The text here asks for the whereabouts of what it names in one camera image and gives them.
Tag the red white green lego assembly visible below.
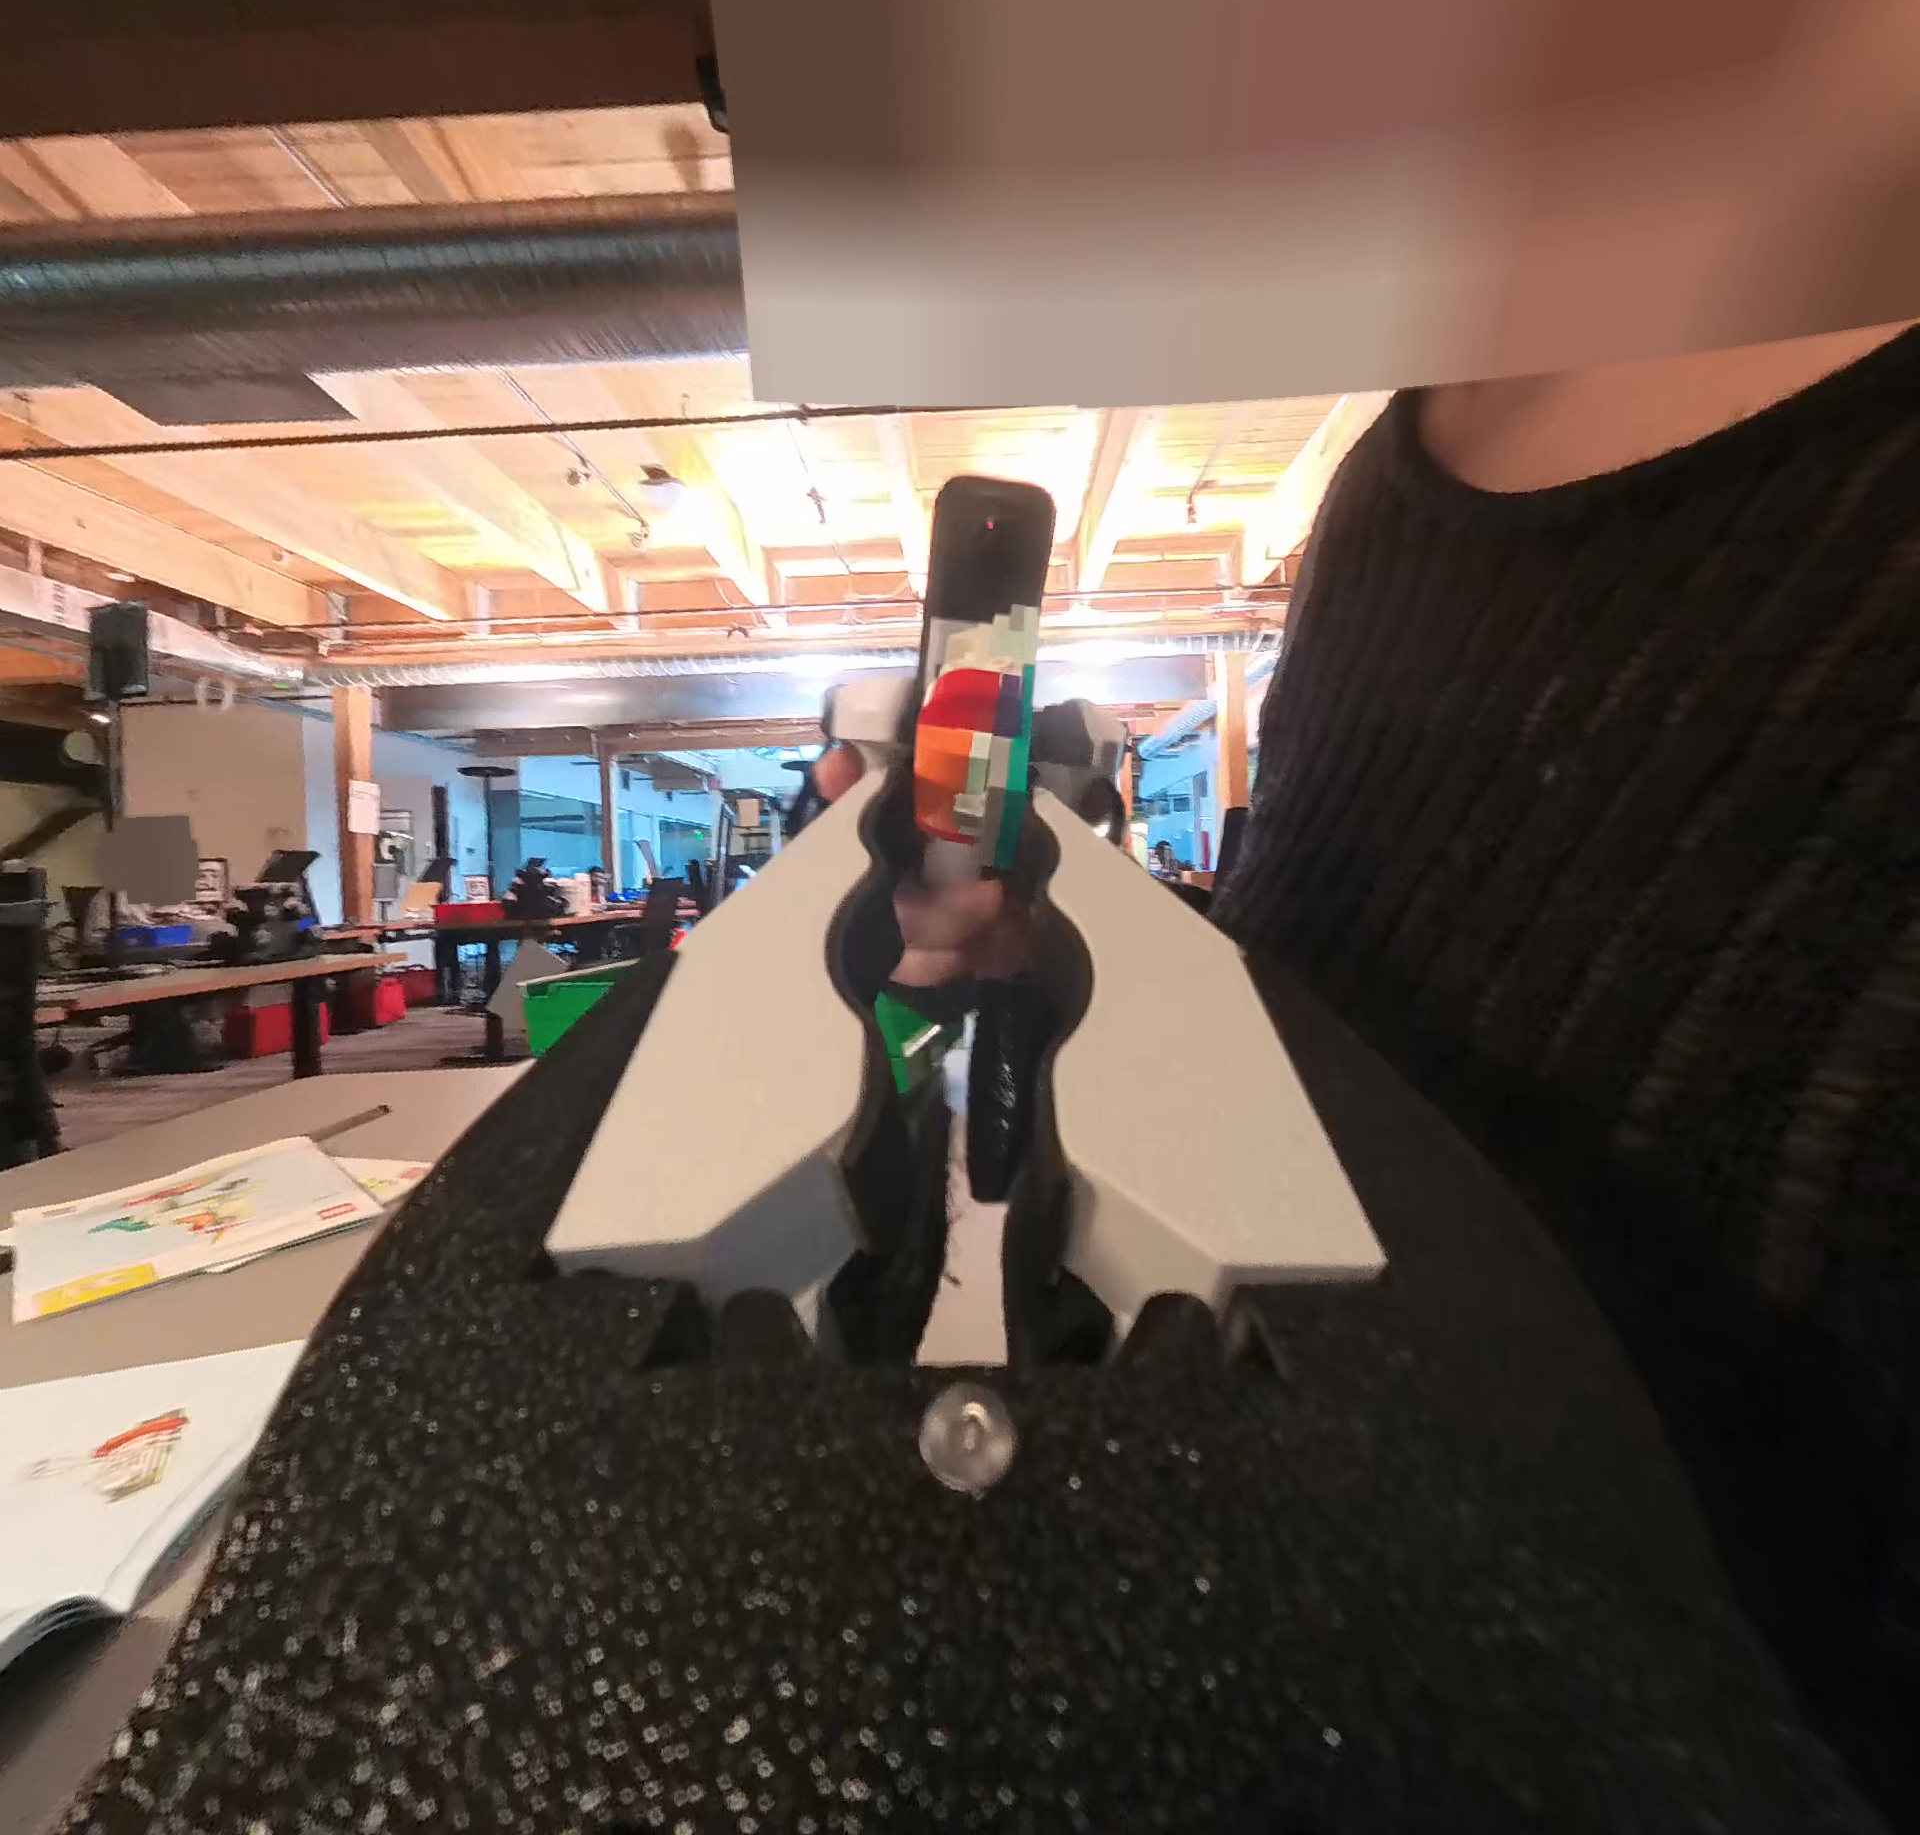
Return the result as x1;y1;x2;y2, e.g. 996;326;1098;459
909;611;1043;877

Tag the person's black knit sweater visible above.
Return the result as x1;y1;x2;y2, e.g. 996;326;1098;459
1207;328;1920;1835

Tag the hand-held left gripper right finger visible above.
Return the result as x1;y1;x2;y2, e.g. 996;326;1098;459
1032;790;1392;1338

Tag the small colourful instruction booklet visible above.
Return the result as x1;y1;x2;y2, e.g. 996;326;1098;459
13;1134;379;1327

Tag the large grey ventilation duct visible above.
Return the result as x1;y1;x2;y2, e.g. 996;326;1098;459
0;196;752;386

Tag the green plastic bin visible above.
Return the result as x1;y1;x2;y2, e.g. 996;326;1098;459
514;954;942;1097

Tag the person's right hand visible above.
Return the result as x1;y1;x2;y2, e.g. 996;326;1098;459
888;874;1038;995

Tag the open instruction booklet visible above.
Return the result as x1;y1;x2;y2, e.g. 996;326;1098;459
0;1338;312;1674

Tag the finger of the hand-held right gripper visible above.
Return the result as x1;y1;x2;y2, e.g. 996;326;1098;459
1038;694;1134;844
787;679;920;836

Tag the wooden workbench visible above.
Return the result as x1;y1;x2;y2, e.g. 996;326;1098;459
36;950;410;1077

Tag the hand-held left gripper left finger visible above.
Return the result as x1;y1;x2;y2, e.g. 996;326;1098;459
542;776;889;1344

